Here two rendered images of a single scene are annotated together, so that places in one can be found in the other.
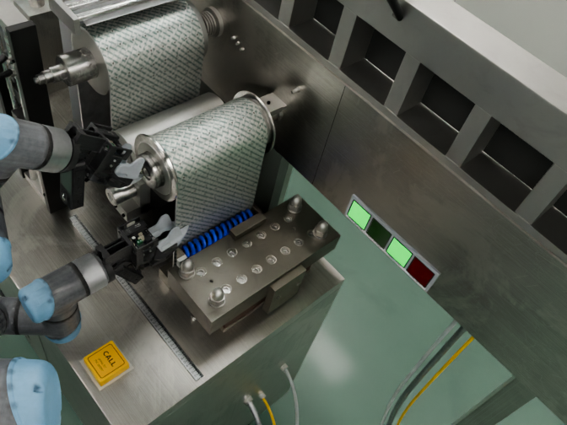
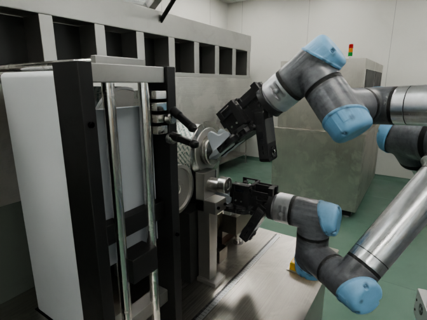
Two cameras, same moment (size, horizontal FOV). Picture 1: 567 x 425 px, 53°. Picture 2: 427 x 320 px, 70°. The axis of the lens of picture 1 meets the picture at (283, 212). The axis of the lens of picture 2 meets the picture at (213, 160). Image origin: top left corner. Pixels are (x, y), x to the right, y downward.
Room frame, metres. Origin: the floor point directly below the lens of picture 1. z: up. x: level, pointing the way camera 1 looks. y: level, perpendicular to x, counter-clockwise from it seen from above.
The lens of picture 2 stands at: (0.74, 1.04, 1.42)
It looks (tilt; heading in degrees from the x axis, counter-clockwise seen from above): 14 degrees down; 268
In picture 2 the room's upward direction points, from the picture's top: straight up
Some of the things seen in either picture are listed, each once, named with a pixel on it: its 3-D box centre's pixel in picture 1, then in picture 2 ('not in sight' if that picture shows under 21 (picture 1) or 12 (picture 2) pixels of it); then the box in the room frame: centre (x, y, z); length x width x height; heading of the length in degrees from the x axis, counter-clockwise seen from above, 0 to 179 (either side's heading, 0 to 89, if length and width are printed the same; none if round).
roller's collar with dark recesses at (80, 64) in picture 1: (77, 67); not in sight; (0.86, 0.49, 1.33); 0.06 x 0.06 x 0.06; 55
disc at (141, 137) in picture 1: (155, 168); (207, 149); (0.73, 0.27, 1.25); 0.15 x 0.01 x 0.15; 55
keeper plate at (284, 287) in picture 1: (284, 290); not in sight; (0.72, -0.06, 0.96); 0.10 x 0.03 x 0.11; 145
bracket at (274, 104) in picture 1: (270, 104); not in sight; (0.98, 0.10, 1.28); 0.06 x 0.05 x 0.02; 145
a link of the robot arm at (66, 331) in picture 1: (51, 317); (315, 256); (0.48, 0.39, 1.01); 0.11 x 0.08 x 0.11; 106
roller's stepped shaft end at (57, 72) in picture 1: (49, 76); not in sight; (0.81, 0.52, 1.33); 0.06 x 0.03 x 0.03; 145
